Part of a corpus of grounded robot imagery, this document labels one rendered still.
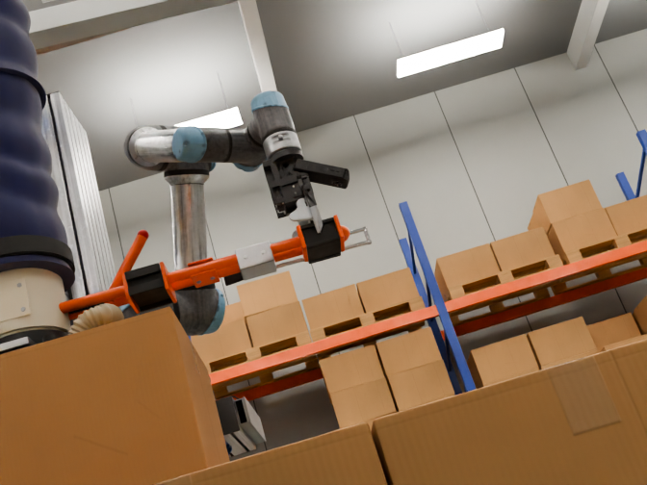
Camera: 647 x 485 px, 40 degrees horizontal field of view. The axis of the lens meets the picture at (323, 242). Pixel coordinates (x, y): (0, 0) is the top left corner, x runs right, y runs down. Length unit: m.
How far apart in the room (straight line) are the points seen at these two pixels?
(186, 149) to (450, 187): 9.33
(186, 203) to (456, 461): 1.53
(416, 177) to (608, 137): 2.46
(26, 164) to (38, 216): 0.13
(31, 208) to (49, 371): 0.40
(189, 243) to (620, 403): 1.54
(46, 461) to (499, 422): 0.85
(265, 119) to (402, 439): 1.13
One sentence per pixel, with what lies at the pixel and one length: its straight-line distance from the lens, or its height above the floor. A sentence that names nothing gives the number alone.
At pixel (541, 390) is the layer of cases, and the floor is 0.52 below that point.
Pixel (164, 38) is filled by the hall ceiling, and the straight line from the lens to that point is 9.42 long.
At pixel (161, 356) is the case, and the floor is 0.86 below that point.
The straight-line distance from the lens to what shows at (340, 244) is 1.74.
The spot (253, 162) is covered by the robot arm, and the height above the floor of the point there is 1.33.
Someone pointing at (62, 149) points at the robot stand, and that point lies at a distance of 2.68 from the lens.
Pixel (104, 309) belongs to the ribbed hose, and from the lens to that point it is 1.65.
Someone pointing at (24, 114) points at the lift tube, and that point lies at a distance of 1.97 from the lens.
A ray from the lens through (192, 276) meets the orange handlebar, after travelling 1.72.
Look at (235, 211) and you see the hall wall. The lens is 11.14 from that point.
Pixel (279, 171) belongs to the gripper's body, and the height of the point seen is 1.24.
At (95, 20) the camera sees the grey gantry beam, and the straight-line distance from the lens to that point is 4.23.
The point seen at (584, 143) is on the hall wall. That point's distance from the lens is 11.59.
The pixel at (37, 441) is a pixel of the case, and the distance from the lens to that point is 1.52.
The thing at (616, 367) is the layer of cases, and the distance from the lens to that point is 0.90.
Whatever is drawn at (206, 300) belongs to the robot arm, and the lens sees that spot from 2.25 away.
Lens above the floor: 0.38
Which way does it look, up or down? 23 degrees up
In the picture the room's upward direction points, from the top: 18 degrees counter-clockwise
